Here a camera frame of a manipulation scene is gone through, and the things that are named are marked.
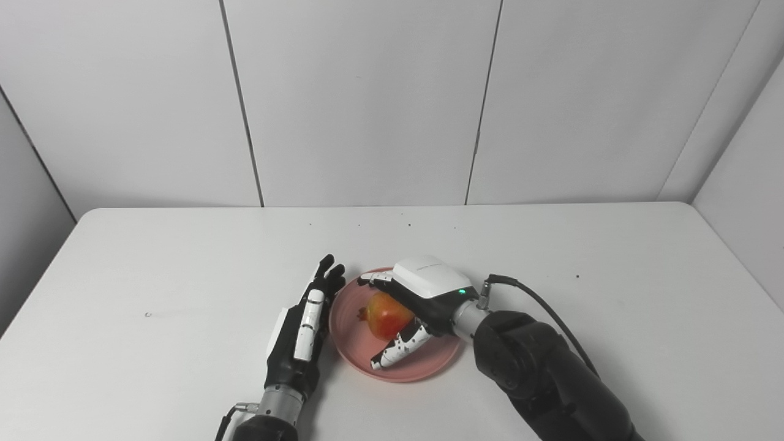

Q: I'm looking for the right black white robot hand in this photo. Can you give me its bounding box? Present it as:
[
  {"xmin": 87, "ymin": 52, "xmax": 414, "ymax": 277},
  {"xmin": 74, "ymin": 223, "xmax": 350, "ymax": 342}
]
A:
[{"xmin": 357, "ymin": 255, "xmax": 480, "ymax": 371}]

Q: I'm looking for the red yellow pomegranate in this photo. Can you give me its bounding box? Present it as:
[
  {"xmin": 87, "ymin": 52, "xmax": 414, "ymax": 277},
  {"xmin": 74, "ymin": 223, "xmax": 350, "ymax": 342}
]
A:
[{"xmin": 358, "ymin": 291, "xmax": 417, "ymax": 341}]

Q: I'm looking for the pink round plate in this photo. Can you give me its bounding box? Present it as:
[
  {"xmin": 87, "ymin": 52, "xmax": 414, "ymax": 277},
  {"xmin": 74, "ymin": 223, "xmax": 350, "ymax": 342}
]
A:
[{"xmin": 328, "ymin": 267, "xmax": 463, "ymax": 383}]

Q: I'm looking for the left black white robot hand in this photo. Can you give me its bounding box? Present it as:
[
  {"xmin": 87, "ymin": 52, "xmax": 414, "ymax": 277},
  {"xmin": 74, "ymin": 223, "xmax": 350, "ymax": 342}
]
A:
[{"xmin": 265, "ymin": 254, "xmax": 347, "ymax": 400}]

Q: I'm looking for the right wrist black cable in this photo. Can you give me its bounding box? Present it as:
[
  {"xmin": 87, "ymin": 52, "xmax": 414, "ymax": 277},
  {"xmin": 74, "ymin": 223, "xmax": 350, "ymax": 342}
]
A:
[{"xmin": 478, "ymin": 274, "xmax": 601, "ymax": 378}]

